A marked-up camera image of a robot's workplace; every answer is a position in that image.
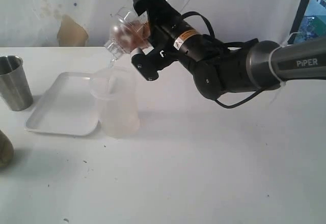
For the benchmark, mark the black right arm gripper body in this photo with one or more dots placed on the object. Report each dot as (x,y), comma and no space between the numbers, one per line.
(164,22)

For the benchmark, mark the clear dome lid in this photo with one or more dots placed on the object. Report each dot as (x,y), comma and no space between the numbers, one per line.
(123,16)

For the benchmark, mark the translucent plastic cup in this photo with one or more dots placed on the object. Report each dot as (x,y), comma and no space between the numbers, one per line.
(114,92)

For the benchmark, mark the stainless steel cup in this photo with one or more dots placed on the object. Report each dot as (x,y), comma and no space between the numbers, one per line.
(15,89)

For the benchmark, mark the brown wooden bowl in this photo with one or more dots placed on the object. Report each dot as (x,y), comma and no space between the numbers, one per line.
(6,150)

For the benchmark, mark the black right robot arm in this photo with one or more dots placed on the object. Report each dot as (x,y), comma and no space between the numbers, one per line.
(217,67)

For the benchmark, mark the white rectangular tray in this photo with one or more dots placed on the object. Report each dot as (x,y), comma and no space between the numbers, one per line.
(66,108)

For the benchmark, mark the green container outside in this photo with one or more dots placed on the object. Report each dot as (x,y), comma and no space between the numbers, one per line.
(316,26)

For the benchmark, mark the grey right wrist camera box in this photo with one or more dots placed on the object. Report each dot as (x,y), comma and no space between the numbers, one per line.
(149,64)

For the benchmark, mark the black metal frame post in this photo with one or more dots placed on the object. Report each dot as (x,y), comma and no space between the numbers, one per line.
(298,19)

